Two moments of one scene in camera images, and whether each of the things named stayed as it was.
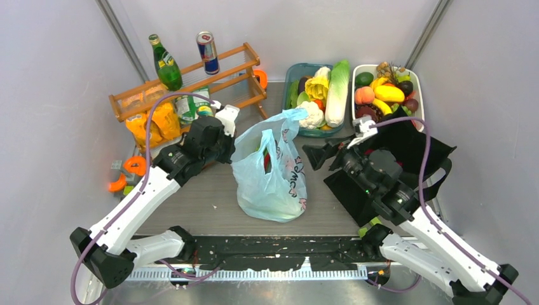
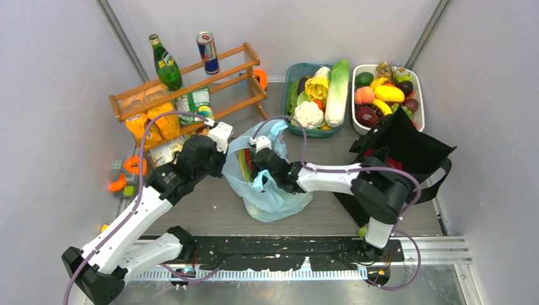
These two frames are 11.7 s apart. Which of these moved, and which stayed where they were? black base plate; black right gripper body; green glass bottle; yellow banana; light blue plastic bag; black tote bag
Moved: black right gripper body; light blue plastic bag
Stayed: black base plate; black tote bag; green glass bottle; yellow banana
